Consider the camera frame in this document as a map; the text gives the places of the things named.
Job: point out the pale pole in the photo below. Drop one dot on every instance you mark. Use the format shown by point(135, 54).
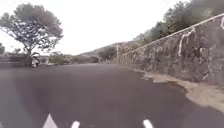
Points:
point(117, 51)

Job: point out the bushy hillside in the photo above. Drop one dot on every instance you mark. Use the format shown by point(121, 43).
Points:
point(103, 51)

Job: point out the grey asphalt road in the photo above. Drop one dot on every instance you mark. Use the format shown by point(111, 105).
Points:
point(100, 93)

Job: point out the green bush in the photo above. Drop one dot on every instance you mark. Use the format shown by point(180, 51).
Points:
point(58, 59)

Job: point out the robot's own part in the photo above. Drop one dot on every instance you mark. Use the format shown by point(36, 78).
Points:
point(147, 124)
point(75, 125)

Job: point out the large spreading tree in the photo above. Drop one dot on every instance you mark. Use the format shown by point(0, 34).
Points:
point(33, 23)

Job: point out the sandy dirt verge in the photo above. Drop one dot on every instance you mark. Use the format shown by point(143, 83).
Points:
point(206, 95)

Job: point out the stone retaining wall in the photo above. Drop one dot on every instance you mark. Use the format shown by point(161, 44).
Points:
point(186, 56)

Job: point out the trees above wall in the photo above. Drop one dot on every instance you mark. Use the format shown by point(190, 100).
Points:
point(180, 16)

